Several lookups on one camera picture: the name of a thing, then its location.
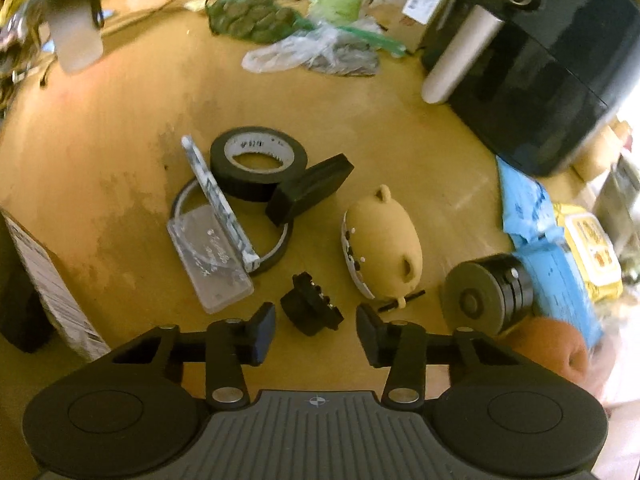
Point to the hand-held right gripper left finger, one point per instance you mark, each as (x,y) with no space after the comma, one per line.
(265,332)

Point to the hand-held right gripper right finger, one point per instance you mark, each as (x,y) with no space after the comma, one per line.
(367,335)

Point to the black cylinder magnetic base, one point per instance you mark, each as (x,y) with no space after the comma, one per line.
(480,295)

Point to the small black rod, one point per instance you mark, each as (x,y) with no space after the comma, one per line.
(415,295)

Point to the tan bear-shaped case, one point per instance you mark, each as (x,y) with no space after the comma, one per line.
(385,245)

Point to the patterned white phone case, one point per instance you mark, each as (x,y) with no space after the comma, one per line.
(220,205)

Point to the black wedge-shaped block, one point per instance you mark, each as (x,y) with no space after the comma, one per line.
(310,187)

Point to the orange fruit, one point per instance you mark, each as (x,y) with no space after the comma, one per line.
(545,350)

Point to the black tape roll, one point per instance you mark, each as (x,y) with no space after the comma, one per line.
(220,160)

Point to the blue packet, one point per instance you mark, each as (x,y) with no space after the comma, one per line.
(530,210)

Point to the cardboard box with white label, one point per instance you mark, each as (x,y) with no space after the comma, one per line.
(45,280)

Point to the yellow wet wipes pack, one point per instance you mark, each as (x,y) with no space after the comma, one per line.
(592,245)

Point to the clear plastic bag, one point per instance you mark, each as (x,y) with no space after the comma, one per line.
(300,47)

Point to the green net bag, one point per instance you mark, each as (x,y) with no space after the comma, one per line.
(250,17)

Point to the brown cardboard box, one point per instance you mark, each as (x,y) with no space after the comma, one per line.
(425,15)

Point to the black air fryer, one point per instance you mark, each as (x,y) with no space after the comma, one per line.
(550,60)

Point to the pile of snack packets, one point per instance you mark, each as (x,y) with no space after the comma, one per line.
(12,25)

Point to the small black clip mount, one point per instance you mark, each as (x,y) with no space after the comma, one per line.
(307,312)

